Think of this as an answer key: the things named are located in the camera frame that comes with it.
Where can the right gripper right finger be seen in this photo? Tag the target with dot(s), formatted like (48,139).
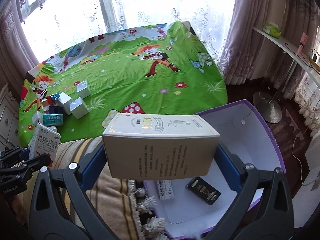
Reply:
(274,218)

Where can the striped beige sofa cushion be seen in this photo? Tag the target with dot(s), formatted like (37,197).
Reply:
(123,204)

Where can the teal medicine box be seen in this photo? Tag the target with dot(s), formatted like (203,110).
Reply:
(52,119)

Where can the tall white box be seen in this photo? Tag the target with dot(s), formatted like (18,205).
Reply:
(64,101)

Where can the white tube box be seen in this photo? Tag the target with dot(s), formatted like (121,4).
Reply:
(165,189)

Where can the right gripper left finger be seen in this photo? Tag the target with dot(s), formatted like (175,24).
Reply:
(60,208)

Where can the white lace curtain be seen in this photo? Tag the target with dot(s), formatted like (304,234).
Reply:
(51,26)

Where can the beige printed carton box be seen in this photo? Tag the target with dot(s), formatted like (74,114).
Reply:
(159,147)

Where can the green tissue pack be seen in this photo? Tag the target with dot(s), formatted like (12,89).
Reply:
(272,30)

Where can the pink curtain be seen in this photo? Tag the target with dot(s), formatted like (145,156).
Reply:
(243,44)

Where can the silver white cube box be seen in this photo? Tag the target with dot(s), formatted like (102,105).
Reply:
(83,89)
(78,108)

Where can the white dresser with drawers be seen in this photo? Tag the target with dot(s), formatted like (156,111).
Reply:
(8,120)

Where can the red blue toy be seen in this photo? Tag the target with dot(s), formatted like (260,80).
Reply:
(53,99)

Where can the white red medicine box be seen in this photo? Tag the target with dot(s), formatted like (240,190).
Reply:
(44,141)

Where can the green cartoon tablecloth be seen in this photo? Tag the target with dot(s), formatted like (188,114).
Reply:
(154,69)

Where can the small white box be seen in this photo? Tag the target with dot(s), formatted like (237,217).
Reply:
(37,117)

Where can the small black box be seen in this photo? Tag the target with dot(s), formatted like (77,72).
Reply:
(203,190)

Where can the dark blue small box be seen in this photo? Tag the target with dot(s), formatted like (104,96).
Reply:
(53,109)

